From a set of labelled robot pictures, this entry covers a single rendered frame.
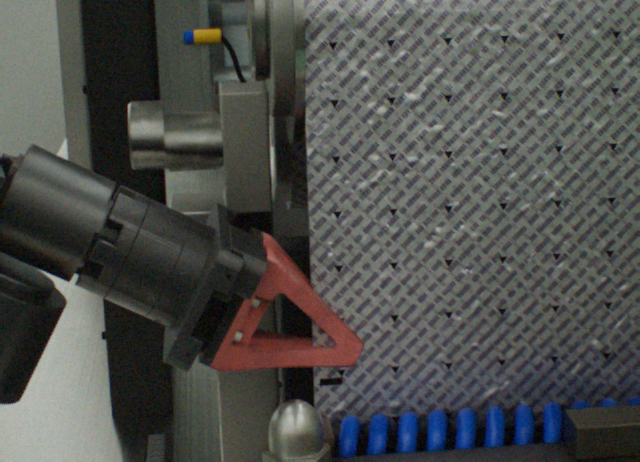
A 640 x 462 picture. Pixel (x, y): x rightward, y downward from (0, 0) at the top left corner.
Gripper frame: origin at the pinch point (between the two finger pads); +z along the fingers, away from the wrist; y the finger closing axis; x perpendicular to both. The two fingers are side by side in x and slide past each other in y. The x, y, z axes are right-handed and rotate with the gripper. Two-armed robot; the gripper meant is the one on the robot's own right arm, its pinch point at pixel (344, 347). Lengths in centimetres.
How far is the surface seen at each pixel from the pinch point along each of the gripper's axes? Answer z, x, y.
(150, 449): -2.4, -21.3, -26.7
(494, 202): 3.4, 10.6, 0.3
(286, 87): -9.0, 11.0, -1.5
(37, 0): -61, -63, -556
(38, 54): -50, -86, -556
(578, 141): 5.8, 15.5, 0.2
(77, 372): -9, -25, -44
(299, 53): -9.5, 13.1, 1.2
